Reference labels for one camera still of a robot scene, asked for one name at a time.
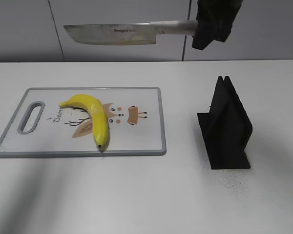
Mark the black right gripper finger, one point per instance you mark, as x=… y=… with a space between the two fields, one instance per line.
x=215 y=19

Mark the white-handled kitchen knife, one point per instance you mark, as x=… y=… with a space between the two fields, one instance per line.
x=129 y=34

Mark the yellow plastic banana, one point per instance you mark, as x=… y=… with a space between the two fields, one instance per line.
x=95 y=110

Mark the black knife stand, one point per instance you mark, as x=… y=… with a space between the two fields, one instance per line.
x=226 y=128

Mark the white grey-rimmed cutting board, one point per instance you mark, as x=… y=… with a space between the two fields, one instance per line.
x=39 y=128

